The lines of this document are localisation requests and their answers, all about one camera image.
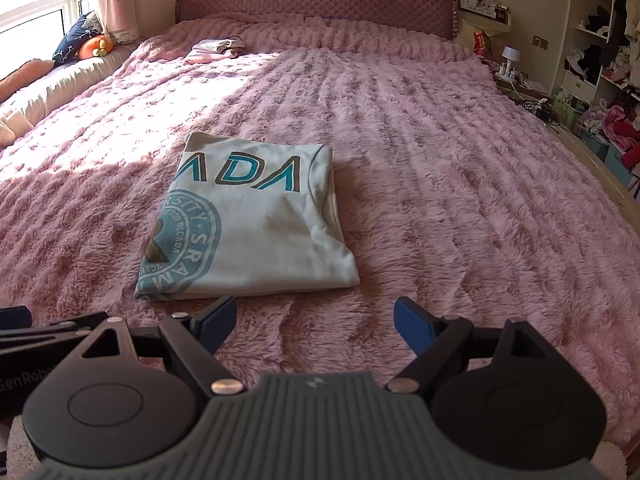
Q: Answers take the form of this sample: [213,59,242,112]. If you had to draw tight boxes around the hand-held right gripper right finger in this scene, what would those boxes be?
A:
[385,296,557,395]

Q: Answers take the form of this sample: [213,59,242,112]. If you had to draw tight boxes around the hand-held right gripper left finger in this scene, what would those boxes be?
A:
[75,295,247,397]

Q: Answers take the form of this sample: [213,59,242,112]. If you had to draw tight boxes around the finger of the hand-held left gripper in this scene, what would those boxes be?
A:
[0,305,110,361]

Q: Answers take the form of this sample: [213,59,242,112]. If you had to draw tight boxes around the pale printed sweatshirt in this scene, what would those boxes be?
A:
[134,131,362,302]

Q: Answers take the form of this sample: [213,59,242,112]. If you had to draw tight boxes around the small pink folded clothes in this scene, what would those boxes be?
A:
[185,36,246,65]

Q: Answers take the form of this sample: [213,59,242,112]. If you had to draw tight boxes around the pile of pink clothes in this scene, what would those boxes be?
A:
[582,100,640,152]

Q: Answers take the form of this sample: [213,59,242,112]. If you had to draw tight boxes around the hanging clothes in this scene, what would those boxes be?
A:
[600,0,640,81]

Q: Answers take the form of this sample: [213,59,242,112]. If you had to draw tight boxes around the pink fluffy blanket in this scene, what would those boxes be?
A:
[0,19,640,466]

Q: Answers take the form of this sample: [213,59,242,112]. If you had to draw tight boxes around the pale pink pillow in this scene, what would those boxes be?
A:
[0,110,30,148]

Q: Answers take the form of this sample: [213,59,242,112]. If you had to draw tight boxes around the peach pillow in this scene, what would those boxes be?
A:
[0,59,56,105]

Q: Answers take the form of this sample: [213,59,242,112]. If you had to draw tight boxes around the cream window seat cushion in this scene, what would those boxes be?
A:
[0,40,141,148]

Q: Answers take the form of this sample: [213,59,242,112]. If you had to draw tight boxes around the blue storage bin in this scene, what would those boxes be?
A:
[580,127,608,159]
[602,145,633,186]

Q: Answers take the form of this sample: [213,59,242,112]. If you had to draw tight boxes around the cluttered nightstand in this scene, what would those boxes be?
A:
[492,62,551,102]

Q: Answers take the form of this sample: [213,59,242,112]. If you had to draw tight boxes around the green storage bin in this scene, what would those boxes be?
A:
[557,92,583,131]

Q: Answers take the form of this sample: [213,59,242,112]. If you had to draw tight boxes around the orange plush toy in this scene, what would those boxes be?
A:
[77,34,115,61]

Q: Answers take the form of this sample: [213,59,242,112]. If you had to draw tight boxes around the navy patterned pillow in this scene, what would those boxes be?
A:
[51,10,108,63]

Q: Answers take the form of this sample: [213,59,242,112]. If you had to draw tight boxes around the white table lamp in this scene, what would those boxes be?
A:
[500,45,522,73]

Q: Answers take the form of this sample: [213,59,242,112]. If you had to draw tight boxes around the pink quilted headboard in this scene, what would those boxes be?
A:
[176,0,458,41]

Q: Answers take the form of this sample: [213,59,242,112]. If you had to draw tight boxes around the pink curtain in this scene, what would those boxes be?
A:
[95,0,143,46]

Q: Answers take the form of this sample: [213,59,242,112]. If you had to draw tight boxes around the white shelf unit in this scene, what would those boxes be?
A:
[557,0,640,161]

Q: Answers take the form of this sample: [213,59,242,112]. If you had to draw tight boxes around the wooden bed frame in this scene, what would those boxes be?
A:
[545,120,640,231]

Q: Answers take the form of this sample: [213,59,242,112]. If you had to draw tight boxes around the tangle of black cables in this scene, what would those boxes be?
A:
[520,97,561,124]

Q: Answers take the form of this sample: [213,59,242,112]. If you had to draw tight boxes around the cream wall shelf with trinkets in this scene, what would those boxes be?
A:
[456,0,513,33]

